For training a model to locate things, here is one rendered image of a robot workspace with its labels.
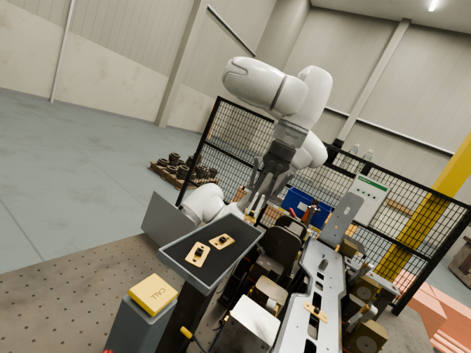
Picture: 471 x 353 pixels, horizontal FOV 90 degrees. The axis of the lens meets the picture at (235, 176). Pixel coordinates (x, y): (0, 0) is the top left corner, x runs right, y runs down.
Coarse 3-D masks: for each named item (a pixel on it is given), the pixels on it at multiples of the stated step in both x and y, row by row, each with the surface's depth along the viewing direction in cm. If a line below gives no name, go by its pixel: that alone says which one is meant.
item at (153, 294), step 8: (144, 280) 41; (152, 280) 42; (160, 280) 43; (136, 288) 39; (144, 288) 40; (152, 288) 41; (160, 288) 41; (168, 288) 42; (136, 296) 38; (144, 296) 38; (152, 296) 39; (160, 296) 40; (168, 296) 40; (144, 304) 37; (152, 304) 38; (160, 304) 38; (152, 312) 37
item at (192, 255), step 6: (198, 246) 57; (204, 246) 58; (192, 252) 54; (198, 252) 53; (204, 252) 55; (186, 258) 51; (192, 258) 52; (198, 258) 52; (204, 258) 53; (192, 264) 50; (198, 264) 51
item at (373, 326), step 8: (360, 320) 77; (360, 328) 76; (368, 328) 75; (376, 328) 76; (384, 328) 78; (344, 336) 82; (352, 336) 77; (360, 336) 76; (368, 336) 75; (376, 336) 74; (384, 336) 74; (344, 344) 79; (352, 344) 77; (360, 344) 76; (368, 344) 75; (376, 344) 75; (384, 344) 74; (344, 352) 79; (352, 352) 78; (360, 352) 77; (368, 352) 76; (376, 352) 75
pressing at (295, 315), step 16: (304, 256) 113; (320, 256) 121; (336, 256) 129; (304, 272) 101; (320, 272) 105; (336, 272) 111; (336, 288) 98; (288, 304) 76; (320, 304) 84; (336, 304) 88; (288, 320) 70; (304, 320) 73; (320, 320) 76; (336, 320) 79; (288, 336) 64; (304, 336) 66; (320, 336) 69; (336, 336) 72; (272, 352) 57; (288, 352) 59; (320, 352) 64; (336, 352) 66
